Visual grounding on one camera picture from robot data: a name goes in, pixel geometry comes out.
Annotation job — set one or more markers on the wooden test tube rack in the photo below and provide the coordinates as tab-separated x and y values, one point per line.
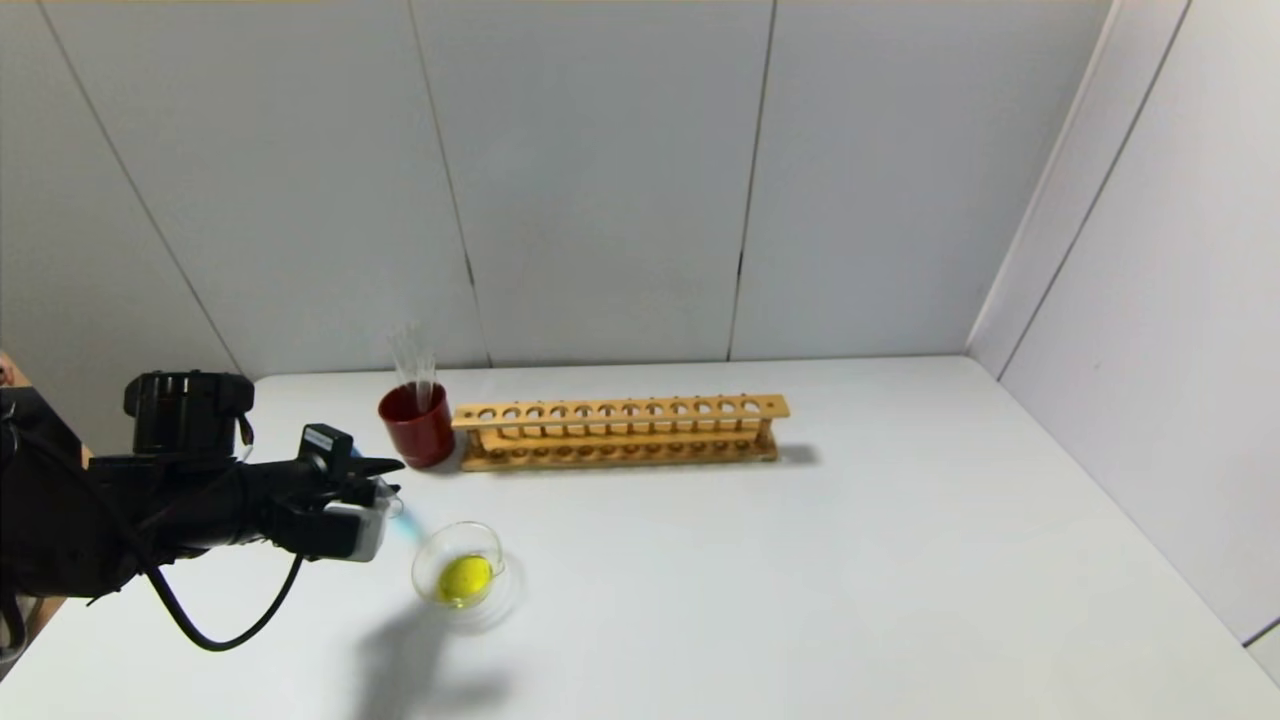
640	435

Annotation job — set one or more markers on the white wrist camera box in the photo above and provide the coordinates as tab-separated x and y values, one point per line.
362	530

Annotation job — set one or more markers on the blue pigment test tube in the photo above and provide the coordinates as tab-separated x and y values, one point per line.
410	525

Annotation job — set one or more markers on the red plastic cup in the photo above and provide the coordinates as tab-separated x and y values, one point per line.
420	435

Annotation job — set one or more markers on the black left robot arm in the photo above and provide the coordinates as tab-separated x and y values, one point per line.
110	500

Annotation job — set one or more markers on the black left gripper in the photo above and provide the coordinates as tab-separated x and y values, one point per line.
326	447

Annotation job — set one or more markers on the clear glass beaker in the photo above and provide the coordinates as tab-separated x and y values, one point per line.
465	575

